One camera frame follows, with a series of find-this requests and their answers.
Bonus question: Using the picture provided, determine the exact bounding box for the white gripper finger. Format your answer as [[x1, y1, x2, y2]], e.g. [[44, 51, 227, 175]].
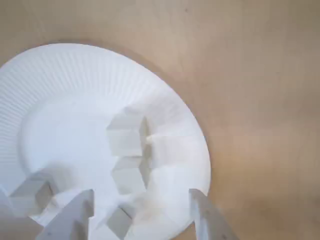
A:
[[188, 188, 240, 240], [34, 189, 97, 240]]

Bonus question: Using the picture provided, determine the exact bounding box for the white cube block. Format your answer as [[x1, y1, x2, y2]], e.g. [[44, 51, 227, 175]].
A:
[[106, 111, 151, 158], [104, 206, 133, 240], [111, 156, 151, 196], [8, 172, 55, 217]]

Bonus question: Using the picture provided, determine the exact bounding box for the white paper plate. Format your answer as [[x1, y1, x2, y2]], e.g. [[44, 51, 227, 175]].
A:
[[0, 43, 211, 240]]

